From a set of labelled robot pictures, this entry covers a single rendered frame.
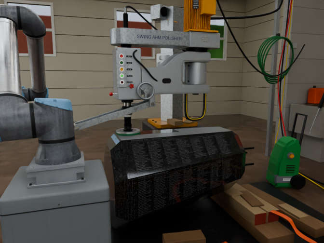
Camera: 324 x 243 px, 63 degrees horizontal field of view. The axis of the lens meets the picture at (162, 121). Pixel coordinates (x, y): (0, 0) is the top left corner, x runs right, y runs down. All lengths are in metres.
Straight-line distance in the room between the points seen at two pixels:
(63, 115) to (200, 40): 1.57
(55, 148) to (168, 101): 2.05
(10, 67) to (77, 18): 7.10
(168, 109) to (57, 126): 2.04
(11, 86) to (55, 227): 0.60
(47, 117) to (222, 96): 8.64
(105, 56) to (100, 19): 1.07
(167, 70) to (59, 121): 1.33
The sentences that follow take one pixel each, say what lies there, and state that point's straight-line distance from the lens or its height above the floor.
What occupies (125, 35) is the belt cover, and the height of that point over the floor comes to 1.61.
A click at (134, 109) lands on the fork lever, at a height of 1.02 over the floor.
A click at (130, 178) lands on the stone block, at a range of 1.95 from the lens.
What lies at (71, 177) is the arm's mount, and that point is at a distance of 1.18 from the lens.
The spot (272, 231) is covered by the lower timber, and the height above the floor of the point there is 0.11.
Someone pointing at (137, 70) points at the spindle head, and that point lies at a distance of 2.21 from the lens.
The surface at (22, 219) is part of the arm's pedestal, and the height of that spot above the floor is 0.77.
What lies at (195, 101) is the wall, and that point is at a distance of 9.11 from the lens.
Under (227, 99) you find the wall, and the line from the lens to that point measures 9.68.
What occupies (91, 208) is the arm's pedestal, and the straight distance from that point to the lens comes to 1.14.
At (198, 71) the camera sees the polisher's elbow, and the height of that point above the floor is 1.34.
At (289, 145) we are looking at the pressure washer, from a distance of 3.38.
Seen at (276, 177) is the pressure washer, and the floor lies 0.14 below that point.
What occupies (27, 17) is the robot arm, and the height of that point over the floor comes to 1.58.
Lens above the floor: 1.28
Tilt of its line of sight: 9 degrees down
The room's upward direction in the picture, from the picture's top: straight up
